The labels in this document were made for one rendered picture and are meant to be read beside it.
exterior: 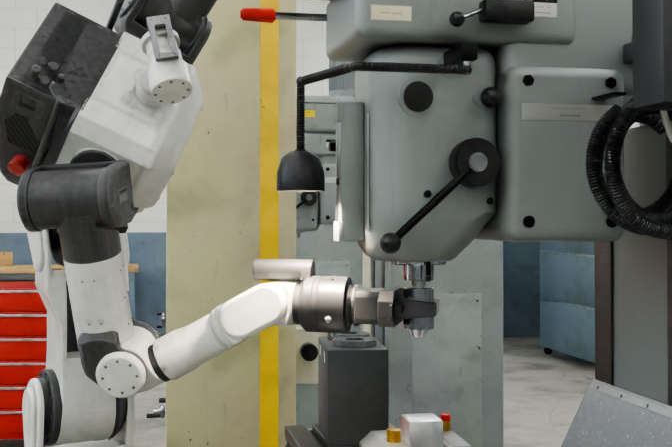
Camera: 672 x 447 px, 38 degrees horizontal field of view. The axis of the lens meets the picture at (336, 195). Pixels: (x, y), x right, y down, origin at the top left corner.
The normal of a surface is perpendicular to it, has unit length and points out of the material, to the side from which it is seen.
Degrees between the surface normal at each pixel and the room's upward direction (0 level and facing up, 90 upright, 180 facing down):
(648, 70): 90
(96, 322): 108
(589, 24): 90
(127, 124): 58
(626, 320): 90
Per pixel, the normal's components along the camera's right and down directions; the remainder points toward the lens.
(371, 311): -0.20, -0.02
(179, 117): 0.93, -0.08
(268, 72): 0.20, -0.02
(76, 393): 0.51, -0.18
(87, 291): -0.01, 0.29
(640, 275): -0.98, 0.00
